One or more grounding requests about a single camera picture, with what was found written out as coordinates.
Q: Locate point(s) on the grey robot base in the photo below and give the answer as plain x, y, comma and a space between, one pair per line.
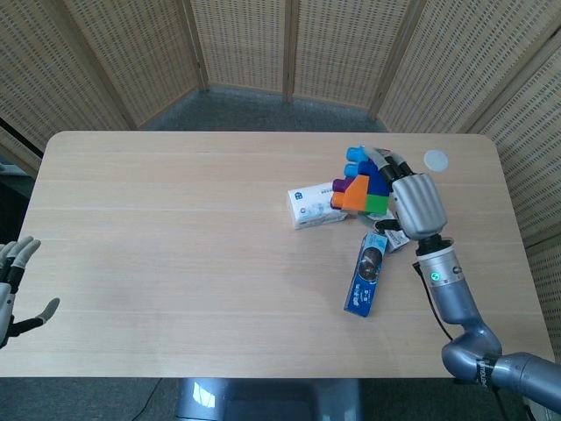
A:
267, 399

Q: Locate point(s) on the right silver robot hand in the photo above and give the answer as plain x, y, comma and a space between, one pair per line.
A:
414, 201

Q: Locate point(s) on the wooden folding screen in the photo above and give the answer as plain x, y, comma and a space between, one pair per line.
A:
280, 57

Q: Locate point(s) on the multicolour building block assembly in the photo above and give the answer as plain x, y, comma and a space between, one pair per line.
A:
361, 184

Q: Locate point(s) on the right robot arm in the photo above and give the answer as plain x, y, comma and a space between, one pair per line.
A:
469, 324

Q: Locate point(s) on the white tissue pack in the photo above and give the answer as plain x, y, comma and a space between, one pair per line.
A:
313, 208

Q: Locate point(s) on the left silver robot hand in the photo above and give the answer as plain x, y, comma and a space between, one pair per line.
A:
13, 289

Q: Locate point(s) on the grey round table grommet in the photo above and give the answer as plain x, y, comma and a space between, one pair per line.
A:
436, 160

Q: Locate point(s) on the blue cookie box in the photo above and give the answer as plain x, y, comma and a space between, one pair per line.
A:
366, 276

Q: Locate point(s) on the white grey cookie box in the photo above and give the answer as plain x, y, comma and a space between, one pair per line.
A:
388, 232

